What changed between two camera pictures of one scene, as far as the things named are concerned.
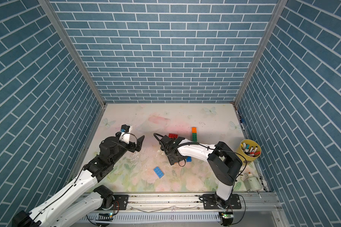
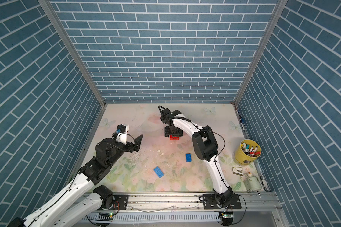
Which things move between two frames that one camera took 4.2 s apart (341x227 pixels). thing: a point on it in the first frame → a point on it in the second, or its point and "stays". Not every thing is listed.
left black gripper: [133, 148] stays
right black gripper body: [172, 160] → [169, 131]
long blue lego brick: [158, 172] stays
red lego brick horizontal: [173, 135] stays
